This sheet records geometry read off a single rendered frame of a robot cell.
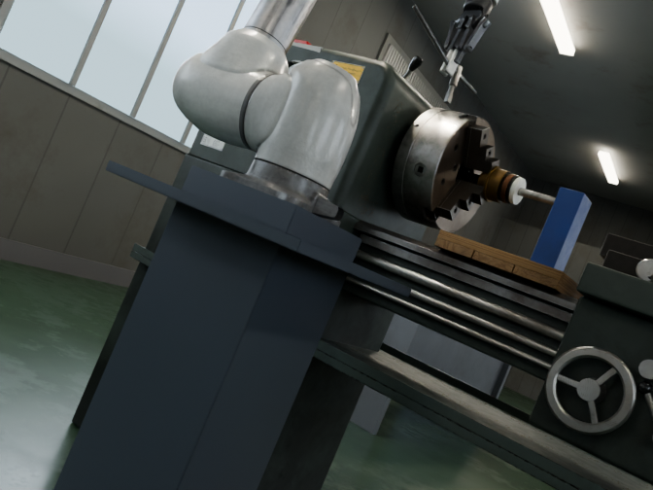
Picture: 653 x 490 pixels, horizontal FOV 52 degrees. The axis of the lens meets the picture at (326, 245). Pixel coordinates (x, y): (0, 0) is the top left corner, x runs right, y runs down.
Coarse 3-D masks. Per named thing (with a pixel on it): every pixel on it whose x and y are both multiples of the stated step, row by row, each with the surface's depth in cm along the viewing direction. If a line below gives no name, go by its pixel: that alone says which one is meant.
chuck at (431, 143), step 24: (432, 120) 171; (456, 120) 169; (480, 120) 174; (432, 144) 167; (456, 144) 169; (408, 168) 170; (432, 168) 165; (456, 168) 172; (408, 192) 172; (432, 192) 167; (456, 216) 180
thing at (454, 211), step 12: (456, 180) 175; (456, 192) 172; (468, 192) 170; (480, 192) 169; (444, 204) 170; (456, 204) 170; (468, 204) 171; (480, 204) 172; (432, 216) 172; (444, 216) 172
